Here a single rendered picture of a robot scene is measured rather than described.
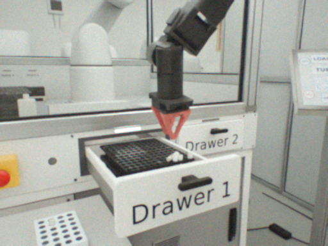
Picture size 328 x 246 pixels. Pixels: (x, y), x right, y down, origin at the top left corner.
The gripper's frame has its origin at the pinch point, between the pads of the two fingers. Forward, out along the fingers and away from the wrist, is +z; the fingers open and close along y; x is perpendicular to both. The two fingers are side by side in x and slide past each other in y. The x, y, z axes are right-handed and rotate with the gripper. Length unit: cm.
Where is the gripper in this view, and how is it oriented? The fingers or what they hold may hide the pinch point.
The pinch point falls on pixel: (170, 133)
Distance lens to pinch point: 61.4
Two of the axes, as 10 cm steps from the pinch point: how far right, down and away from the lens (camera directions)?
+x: -9.0, 1.8, -3.9
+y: -4.3, -3.4, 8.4
